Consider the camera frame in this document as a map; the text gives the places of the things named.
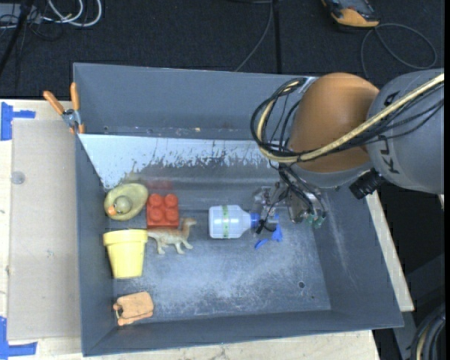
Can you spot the yellow-green rubber duck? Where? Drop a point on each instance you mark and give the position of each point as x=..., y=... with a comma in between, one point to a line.
x=129, y=201

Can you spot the red-orange toy brick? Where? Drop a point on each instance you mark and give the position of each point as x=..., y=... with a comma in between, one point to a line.
x=163, y=211

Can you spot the yellow plastic flower pot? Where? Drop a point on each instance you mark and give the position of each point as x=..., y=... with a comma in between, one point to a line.
x=126, y=255

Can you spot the orange toy bread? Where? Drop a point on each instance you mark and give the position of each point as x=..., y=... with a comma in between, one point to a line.
x=135, y=306

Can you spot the clear plastic bottle blue cap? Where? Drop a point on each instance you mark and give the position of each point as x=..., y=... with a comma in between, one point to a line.
x=228, y=222

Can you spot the pale brown flat board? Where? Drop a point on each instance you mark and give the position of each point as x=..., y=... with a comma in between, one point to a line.
x=41, y=231

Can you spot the tan toy dinosaur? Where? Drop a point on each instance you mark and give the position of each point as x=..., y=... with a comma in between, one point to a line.
x=170, y=235

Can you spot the grey metal bin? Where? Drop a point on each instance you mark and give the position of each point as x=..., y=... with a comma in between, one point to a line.
x=225, y=276

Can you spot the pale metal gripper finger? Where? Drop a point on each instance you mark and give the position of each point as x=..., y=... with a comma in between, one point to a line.
x=270, y=210
x=270, y=225

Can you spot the small blue plastic piece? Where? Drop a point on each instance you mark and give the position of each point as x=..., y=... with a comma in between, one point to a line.
x=277, y=234

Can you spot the black cylinder on white bracket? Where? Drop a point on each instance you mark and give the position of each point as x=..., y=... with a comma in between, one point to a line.
x=366, y=185

